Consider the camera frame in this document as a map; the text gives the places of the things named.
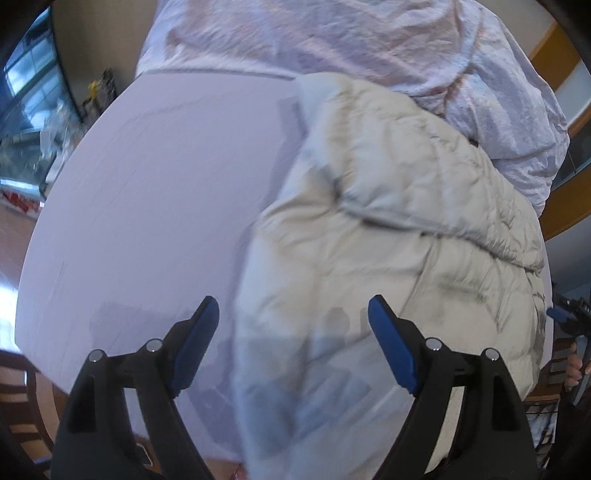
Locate cream puffer jacket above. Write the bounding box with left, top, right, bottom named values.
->
left=231, top=72, right=548, bottom=480

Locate glass window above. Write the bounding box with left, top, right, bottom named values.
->
left=0, top=8, right=83, bottom=188

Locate person's right hand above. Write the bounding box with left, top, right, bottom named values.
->
left=565, top=340, right=585, bottom=392

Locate yellow flower clutter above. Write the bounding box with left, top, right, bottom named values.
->
left=81, top=68, right=117, bottom=121

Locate red patterned item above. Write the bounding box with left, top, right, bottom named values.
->
left=0, top=186, right=43, bottom=217

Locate dark wooden chair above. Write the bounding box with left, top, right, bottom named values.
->
left=0, top=350, right=70, bottom=480

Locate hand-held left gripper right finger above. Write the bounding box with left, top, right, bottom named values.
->
left=367, top=295, right=541, bottom=480

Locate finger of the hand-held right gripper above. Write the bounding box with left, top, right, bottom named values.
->
left=546, top=295, right=578, bottom=326

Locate bed with lavender sheet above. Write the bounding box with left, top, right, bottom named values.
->
left=15, top=72, right=555, bottom=462

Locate pink white crumpled duvet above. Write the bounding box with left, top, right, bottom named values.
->
left=135, top=0, right=570, bottom=217

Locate wooden door frame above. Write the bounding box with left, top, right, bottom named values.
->
left=529, top=22, right=591, bottom=241

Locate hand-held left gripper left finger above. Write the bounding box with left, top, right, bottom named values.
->
left=50, top=295, right=220, bottom=480

